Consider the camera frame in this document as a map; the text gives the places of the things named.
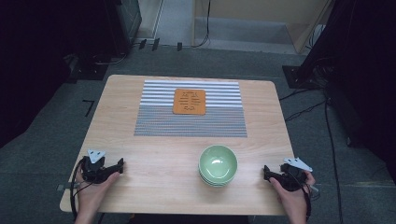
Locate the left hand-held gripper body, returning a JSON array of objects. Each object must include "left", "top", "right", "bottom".
[{"left": 81, "top": 148, "right": 118, "bottom": 185}]

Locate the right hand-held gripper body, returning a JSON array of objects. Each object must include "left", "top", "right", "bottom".
[{"left": 270, "top": 157, "right": 314, "bottom": 192}]

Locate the person's right hand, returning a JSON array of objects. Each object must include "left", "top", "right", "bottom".
[{"left": 268, "top": 170, "right": 317, "bottom": 213}]

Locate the person's left hand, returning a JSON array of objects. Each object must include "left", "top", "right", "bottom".
[{"left": 75, "top": 171, "right": 121, "bottom": 209}]

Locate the green ceramic bowl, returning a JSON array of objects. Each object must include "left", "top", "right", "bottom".
[
  {"left": 198, "top": 144, "right": 239, "bottom": 182},
  {"left": 198, "top": 169, "right": 236, "bottom": 186},
  {"left": 200, "top": 175, "right": 233, "bottom": 189}
]

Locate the grey striped placemat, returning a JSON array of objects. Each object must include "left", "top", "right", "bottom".
[{"left": 134, "top": 79, "right": 248, "bottom": 138}]

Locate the orange square coaster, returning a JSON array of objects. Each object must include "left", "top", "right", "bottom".
[{"left": 172, "top": 88, "right": 207, "bottom": 116}]

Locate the dark curtain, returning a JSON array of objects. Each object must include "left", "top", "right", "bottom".
[
  {"left": 306, "top": 0, "right": 396, "bottom": 175},
  {"left": 0, "top": 0, "right": 125, "bottom": 148}
]

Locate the dark cabinet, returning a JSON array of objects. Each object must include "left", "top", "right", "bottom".
[{"left": 104, "top": 0, "right": 143, "bottom": 57}]

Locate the light wooden cabinet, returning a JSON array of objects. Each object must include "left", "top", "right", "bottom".
[{"left": 191, "top": 0, "right": 332, "bottom": 54}]

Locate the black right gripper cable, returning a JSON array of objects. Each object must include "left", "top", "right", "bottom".
[{"left": 288, "top": 172, "right": 313, "bottom": 222}]

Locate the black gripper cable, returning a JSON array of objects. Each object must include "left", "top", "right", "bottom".
[
  {"left": 69, "top": 156, "right": 94, "bottom": 220},
  {"left": 288, "top": 172, "right": 313, "bottom": 222}
]

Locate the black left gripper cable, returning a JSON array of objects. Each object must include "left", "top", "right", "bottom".
[{"left": 69, "top": 156, "right": 94, "bottom": 220}]

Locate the long black floor cable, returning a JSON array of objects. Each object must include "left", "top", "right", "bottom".
[{"left": 323, "top": 99, "right": 344, "bottom": 224}]

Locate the black stand base plate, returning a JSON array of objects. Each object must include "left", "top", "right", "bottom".
[
  {"left": 76, "top": 62, "right": 110, "bottom": 82},
  {"left": 281, "top": 64, "right": 316, "bottom": 90}
]

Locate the black hanging cable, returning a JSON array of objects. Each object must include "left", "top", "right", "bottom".
[{"left": 191, "top": 0, "right": 213, "bottom": 49}]

